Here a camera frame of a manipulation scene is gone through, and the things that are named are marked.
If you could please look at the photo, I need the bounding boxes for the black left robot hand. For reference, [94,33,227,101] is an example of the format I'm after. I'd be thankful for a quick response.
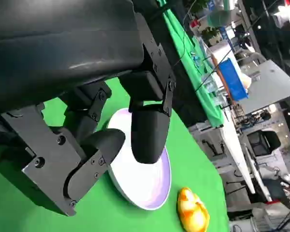
[0,0,177,217]

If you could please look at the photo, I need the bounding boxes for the lilac plate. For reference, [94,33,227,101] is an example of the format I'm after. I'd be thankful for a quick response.
[105,108,172,211]

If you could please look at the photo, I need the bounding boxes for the potted green plant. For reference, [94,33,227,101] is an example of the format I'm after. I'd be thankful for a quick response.
[200,26,223,46]

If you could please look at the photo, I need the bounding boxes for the grey flat board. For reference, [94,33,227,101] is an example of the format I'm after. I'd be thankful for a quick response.
[236,59,290,114]

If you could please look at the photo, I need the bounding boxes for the black office chair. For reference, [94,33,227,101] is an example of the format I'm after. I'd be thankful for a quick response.
[246,130,282,158]

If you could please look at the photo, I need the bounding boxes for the green cloth on workshop desk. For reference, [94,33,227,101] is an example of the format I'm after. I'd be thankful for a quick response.
[163,6,225,129]

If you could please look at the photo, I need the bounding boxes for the teal wrapped bundle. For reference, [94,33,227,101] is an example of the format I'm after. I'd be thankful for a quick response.
[207,9,232,27]

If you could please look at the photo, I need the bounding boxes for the orange white toy bread roll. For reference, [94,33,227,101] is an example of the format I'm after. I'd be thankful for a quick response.
[176,187,211,232]

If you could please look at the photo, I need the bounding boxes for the green table cloth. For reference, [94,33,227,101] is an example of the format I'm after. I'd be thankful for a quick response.
[0,77,230,232]

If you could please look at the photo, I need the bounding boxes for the blue plastic bin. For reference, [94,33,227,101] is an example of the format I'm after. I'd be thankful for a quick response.
[218,58,249,101]

